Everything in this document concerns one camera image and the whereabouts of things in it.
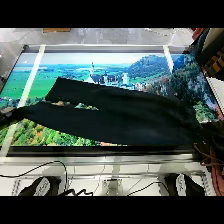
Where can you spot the blue jeans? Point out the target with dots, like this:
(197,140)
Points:
(133,116)

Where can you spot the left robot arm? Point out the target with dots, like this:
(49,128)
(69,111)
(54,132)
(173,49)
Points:
(37,186)

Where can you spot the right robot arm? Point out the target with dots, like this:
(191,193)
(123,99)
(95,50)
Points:
(182,185)

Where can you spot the striped garment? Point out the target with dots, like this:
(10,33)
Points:
(215,63)

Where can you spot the brown garment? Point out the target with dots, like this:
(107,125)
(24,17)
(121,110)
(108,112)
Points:
(216,173)

